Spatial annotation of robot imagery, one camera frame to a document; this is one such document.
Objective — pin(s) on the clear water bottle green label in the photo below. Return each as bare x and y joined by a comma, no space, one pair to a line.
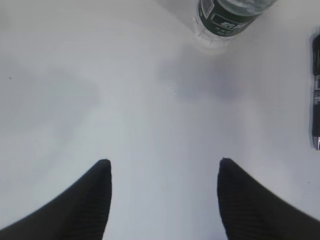
217,22

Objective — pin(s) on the black gel pen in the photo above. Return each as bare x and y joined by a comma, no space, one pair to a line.
315,107

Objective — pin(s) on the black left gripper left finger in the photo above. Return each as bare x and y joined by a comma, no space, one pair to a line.
81,212

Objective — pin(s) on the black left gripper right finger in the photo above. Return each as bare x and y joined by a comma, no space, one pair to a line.
249,211

